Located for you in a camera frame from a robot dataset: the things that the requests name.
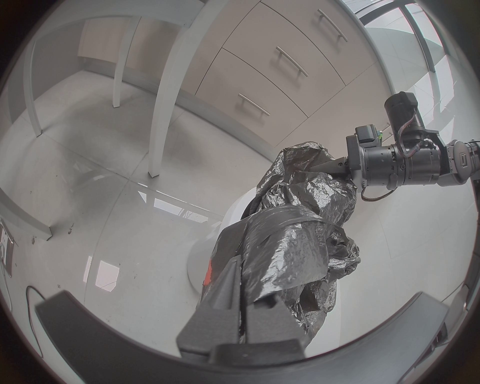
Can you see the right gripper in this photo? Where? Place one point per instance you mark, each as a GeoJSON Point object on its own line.
{"type": "Point", "coordinates": [397, 165]}

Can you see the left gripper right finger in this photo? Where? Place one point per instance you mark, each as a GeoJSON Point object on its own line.
{"type": "Point", "coordinates": [270, 326]}

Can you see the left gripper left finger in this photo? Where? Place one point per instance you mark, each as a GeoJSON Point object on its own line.
{"type": "Point", "coordinates": [221, 311]}

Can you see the black plastic bag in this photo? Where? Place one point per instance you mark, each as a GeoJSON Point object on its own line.
{"type": "Point", "coordinates": [292, 243]}

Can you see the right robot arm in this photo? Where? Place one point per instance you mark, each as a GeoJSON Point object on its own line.
{"type": "Point", "coordinates": [407, 110]}

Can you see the white trash bin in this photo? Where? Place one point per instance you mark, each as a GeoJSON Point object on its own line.
{"type": "Point", "coordinates": [210, 247]}

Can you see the window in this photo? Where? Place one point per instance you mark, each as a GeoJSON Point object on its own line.
{"type": "Point", "coordinates": [420, 37]}

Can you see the beige built-in cabinet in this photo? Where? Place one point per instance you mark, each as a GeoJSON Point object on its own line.
{"type": "Point", "coordinates": [262, 56]}

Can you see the grey padded white chair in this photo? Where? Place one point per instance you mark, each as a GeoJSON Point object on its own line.
{"type": "Point", "coordinates": [161, 112]}

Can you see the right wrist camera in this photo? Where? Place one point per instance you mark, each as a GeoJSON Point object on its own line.
{"type": "Point", "coordinates": [367, 134]}

